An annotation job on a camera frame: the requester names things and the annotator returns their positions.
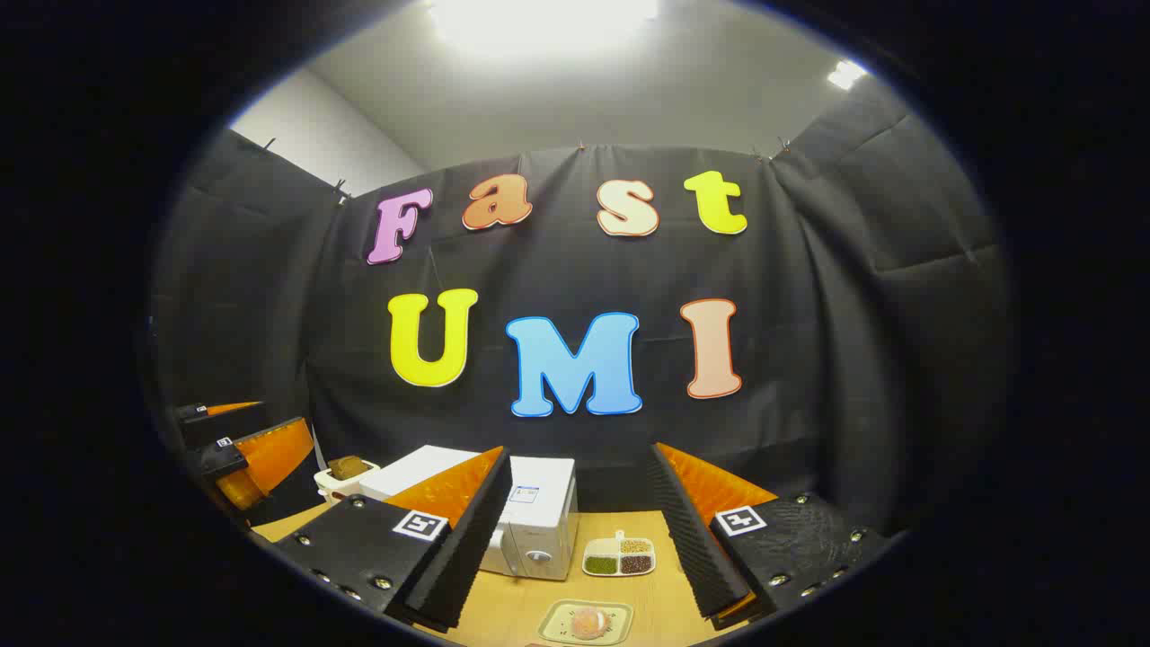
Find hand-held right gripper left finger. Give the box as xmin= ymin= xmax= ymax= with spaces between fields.
xmin=270 ymin=447 xmax=515 ymax=632

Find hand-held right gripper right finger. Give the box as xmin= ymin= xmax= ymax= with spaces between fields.
xmin=649 ymin=442 xmax=890 ymax=630

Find white microwave oven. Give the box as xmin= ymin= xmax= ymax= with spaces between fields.
xmin=359 ymin=445 xmax=580 ymax=581

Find white toaster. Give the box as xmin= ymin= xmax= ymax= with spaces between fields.
xmin=313 ymin=460 xmax=380 ymax=505

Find white divided dish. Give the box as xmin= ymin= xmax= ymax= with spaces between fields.
xmin=581 ymin=530 xmax=658 ymax=579

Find pale green rectangular plate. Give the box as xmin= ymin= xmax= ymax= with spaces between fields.
xmin=537 ymin=599 xmax=635 ymax=646

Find black backdrop cloth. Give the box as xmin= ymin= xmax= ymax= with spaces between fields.
xmin=148 ymin=76 xmax=1016 ymax=540

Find large ceiling light panel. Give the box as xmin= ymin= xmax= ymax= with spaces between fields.
xmin=427 ymin=0 xmax=661 ymax=57

